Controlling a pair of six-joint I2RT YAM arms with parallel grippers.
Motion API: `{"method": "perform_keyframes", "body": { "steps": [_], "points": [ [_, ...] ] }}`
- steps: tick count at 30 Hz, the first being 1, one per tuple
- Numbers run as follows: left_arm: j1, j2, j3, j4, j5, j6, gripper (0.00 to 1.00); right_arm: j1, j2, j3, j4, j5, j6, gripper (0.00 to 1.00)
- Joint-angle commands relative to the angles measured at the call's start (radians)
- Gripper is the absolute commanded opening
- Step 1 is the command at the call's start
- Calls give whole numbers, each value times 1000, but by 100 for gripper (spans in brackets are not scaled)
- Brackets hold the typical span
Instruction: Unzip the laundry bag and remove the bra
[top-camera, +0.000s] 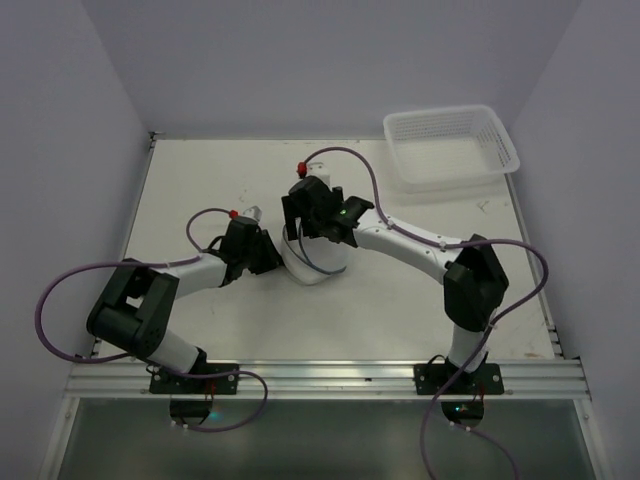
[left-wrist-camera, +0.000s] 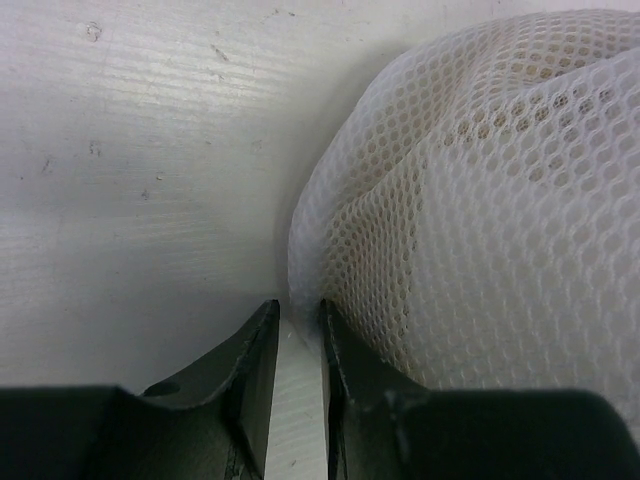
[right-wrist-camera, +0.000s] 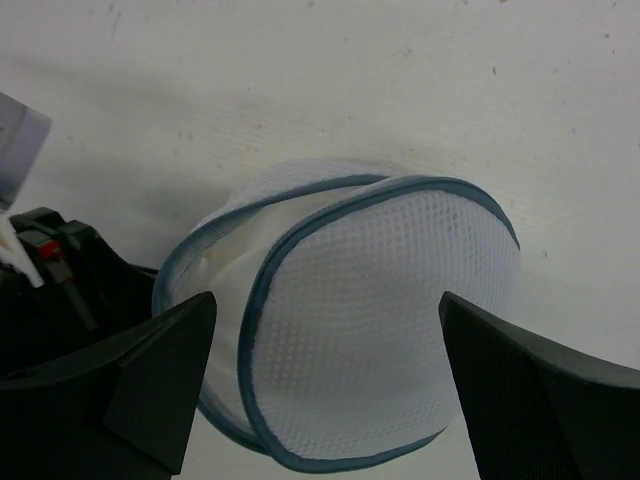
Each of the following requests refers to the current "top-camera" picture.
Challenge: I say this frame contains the white mesh laundry bag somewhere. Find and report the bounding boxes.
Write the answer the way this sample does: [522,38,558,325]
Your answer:
[280,224,349,286]

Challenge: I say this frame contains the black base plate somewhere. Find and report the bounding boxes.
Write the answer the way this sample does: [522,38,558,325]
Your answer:
[149,362,239,426]
[413,355,505,429]

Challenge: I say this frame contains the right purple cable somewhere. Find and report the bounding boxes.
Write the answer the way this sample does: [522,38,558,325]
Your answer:
[294,148,551,480]

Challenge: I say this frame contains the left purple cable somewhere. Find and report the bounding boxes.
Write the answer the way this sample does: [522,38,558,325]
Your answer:
[33,207,269,433]

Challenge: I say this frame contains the purple cable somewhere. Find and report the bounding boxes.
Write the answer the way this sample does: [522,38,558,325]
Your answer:
[294,148,551,480]
[33,207,269,433]

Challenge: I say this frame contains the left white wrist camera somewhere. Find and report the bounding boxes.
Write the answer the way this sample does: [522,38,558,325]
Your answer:
[242,205,262,224]

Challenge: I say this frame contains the white plastic perforated basket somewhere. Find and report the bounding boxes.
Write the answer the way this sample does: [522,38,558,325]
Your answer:
[383,105,521,194]

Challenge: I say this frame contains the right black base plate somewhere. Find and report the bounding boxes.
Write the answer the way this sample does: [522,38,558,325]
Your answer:
[413,355,505,429]

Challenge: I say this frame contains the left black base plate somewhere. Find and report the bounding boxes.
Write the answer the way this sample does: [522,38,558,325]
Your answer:
[149,362,239,426]

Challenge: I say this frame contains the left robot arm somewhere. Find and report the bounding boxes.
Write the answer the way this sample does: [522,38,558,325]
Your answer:
[86,215,284,378]

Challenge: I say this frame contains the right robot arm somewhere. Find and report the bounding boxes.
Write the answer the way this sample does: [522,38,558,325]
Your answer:
[281,176,509,374]

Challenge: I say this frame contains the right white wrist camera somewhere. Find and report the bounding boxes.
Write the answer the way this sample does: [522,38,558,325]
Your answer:
[306,162,331,187]

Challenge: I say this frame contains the aluminium front rail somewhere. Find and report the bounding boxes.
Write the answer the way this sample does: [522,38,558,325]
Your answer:
[64,359,590,400]

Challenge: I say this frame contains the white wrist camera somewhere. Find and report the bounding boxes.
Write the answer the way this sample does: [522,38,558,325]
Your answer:
[242,205,262,224]
[306,162,331,187]

